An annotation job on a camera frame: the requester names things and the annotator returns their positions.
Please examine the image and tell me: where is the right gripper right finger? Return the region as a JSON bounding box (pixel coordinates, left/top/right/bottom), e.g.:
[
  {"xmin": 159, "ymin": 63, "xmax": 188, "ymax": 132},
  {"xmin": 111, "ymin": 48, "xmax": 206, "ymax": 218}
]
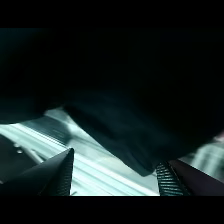
[{"xmin": 155, "ymin": 159, "xmax": 224, "ymax": 197}]

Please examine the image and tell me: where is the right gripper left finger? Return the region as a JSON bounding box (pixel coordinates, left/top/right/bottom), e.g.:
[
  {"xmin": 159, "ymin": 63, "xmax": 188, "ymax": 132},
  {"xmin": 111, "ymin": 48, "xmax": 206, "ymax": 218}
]
[{"xmin": 0, "ymin": 147, "xmax": 75, "ymax": 197}]

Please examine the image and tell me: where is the black garment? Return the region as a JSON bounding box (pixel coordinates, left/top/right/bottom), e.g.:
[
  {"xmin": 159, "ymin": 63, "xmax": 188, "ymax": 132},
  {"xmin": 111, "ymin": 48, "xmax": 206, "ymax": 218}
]
[{"xmin": 0, "ymin": 28, "xmax": 224, "ymax": 177}]

